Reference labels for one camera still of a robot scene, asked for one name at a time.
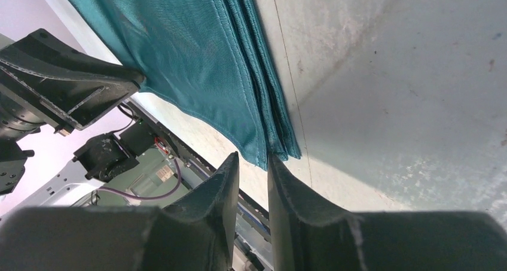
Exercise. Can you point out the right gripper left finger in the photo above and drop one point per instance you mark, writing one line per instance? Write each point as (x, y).
(194, 233)

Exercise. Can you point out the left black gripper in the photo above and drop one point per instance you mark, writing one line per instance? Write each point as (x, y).
(45, 81)

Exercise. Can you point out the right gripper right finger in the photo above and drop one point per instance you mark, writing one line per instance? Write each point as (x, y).
(308, 232)

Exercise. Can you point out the teal satin napkin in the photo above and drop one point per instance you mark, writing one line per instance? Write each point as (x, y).
(209, 58)

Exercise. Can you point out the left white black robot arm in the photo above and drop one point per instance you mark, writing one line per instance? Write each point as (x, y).
(98, 161)

